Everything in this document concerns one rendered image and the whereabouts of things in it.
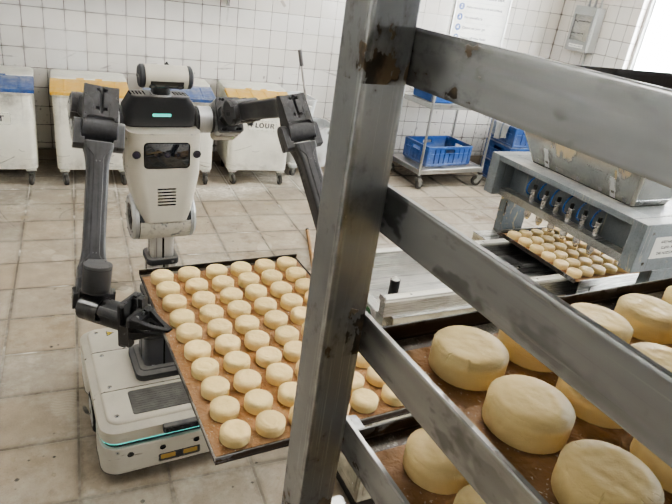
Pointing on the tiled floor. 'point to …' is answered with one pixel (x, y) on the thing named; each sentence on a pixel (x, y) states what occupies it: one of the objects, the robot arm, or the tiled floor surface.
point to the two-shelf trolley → (426, 143)
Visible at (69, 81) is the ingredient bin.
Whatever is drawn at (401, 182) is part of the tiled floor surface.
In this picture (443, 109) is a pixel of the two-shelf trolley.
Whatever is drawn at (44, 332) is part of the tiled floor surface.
